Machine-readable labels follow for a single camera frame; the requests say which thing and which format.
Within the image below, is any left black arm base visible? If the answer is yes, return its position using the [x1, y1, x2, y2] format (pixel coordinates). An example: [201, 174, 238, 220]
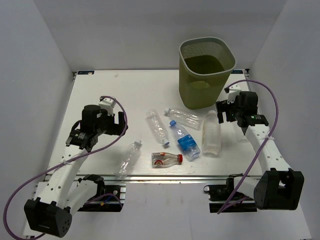
[67, 182, 125, 213]

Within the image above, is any clear bottle white cap small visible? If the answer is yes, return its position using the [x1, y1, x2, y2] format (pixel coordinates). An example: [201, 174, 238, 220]
[114, 139, 142, 179]

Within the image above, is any clear ribbed bottle white cap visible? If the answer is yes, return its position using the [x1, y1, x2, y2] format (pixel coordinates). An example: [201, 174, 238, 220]
[164, 107, 203, 130]

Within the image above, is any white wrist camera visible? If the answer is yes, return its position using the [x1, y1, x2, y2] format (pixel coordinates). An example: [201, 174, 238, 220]
[98, 96, 116, 116]
[224, 84, 242, 104]

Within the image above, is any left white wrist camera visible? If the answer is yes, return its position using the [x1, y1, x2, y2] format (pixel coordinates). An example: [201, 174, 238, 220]
[98, 96, 116, 116]

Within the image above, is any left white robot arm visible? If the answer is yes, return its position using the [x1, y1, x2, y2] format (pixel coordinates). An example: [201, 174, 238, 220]
[24, 104, 128, 238]

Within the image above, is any green mesh waste bin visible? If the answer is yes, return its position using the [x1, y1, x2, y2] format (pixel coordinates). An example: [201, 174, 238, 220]
[178, 36, 236, 110]

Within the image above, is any square frosted bottle white cap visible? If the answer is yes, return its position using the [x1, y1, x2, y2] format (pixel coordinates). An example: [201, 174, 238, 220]
[202, 110, 221, 156]

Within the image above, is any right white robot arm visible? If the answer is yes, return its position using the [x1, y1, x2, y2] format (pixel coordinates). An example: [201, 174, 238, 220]
[215, 89, 305, 212]

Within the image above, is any blue sticker table corner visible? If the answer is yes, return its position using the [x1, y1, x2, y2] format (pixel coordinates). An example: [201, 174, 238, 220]
[77, 70, 95, 75]

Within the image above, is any clear bottle red cap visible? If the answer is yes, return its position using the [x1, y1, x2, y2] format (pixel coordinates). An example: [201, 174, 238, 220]
[151, 152, 183, 168]

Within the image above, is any clear crushed bottle blue-ring cap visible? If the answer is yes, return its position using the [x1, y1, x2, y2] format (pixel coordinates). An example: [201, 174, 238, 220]
[146, 109, 170, 147]

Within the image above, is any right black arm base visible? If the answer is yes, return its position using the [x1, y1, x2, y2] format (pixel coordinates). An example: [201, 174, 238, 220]
[203, 175, 257, 213]

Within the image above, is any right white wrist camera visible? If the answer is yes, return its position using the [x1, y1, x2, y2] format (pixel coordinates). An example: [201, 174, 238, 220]
[224, 84, 242, 104]

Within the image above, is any blue label water bottle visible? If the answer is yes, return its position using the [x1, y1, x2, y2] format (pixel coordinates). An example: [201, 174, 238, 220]
[169, 120, 201, 160]

